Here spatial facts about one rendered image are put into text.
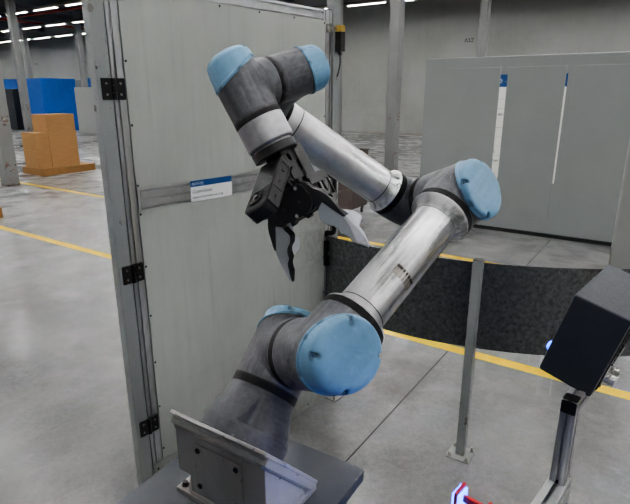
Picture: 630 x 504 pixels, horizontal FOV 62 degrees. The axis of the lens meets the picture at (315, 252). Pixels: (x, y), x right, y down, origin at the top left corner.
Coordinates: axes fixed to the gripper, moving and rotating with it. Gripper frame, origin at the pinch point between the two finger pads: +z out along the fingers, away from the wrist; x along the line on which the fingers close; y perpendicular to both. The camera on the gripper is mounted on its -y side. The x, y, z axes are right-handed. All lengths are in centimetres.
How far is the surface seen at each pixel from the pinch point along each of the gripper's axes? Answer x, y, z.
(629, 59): -64, 586, -2
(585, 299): -23, 41, 31
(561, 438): -9, 34, 55
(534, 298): 15, 155, 65
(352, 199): 284, 578, -6
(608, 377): -21, 42, 49
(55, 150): 901, 671, -388
